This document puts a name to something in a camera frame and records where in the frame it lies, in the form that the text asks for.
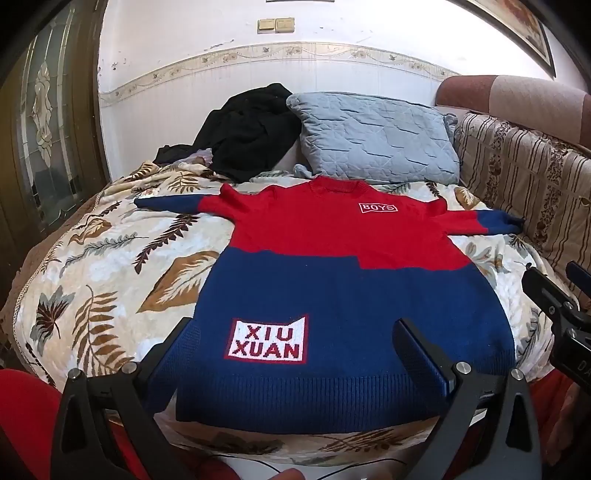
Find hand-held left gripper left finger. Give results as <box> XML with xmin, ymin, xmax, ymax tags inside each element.
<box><xmin>51</xmin><ymin>318</ymin><xmax>195</xmax><ymax>480</ymax></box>

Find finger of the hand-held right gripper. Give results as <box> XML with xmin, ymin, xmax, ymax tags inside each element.
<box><xmin>567</xmin><ymin>261</ymin><xmax>591</xmax><ymax>296</ymax></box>
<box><xmin>522</xmin><ymin>265</ymin><xmax>580</xmax><ymax>326</ymax></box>

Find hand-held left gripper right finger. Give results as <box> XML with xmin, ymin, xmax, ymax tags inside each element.
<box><xmin>392</xmin><ymin>318</ymin><xmax>543</xmax><ymax>480</ymax></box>

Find red and blue knit sweater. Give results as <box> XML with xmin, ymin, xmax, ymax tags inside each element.
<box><xmin>134</xmin><ymin>178</ymin><xmax>525</xmax><ymax>435</ymax></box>

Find leaf print blanket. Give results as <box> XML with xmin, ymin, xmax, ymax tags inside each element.
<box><xmin>11</xmin><ymin>159</ymin><xmax>561</xmax><ymax>467</ymax></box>

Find striped floral sofa cushion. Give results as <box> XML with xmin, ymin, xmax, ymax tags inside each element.
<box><xmin>455</xmin><ymin>111</ymin><xmax>591</xmax><ymax>291</ymax></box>

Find purple cloth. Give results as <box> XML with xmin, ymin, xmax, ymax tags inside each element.
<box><xmin>178</xmin><ymin>148</ymin><xmax>215</xmax><ymax>168</ymax></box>

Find brown padded sofa back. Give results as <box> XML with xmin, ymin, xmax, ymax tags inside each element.
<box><xmin>436</xmin><ymin>74</ymin><xmax>591</xmax><ymax>153</ymax></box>

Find grey quilted pillow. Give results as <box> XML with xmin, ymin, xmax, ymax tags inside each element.
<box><xmin>286</xmin><ymin>92</ymin><xmax>461</xmax><ymax>185</ymax></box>

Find black garment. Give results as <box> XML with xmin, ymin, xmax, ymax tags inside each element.
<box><xmin>152</xmin><ymin>83</ymin><xmax>303</xmax><ymax>183</ymax></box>

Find stained glass wooden door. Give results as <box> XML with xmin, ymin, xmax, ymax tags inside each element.
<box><xmin>0</xmin><ymin>0</ymin><xmax>112</xmax><ymax>278</ymax></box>

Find framed wall picture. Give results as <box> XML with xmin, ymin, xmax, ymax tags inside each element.
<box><xmin>466</xmin><ymin>0</ymin><xmax>557</xmax><ymax>79</ymax></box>

